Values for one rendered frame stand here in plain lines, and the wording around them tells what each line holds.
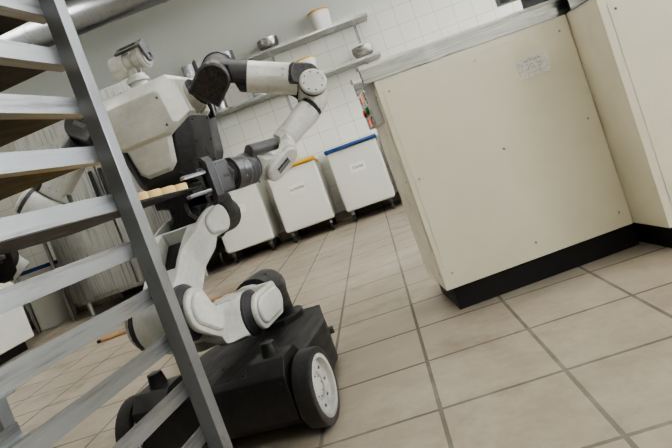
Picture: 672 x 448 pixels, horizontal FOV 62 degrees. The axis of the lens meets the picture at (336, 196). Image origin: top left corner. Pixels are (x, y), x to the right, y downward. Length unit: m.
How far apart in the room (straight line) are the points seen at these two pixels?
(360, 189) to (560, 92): 3.68
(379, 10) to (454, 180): 4.57
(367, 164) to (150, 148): 4.03
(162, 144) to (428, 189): 0.87
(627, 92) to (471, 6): 4.62
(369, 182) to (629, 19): 3.88
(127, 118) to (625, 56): 1.48
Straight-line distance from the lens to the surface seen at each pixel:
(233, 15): 6.52
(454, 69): 1.96
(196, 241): 1.55
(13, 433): 1.39
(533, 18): 2.09
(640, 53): 1.99
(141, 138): 1.64
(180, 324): 1.07
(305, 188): 5.56
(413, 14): 6.37
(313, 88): 1.57
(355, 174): 5.52
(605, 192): 2.12
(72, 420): 0.89
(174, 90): 1.63
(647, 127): 1.97
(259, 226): 5.68
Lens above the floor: 0.62
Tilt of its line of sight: 3 degrees down
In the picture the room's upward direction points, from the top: 20 degrees counter-clockwise
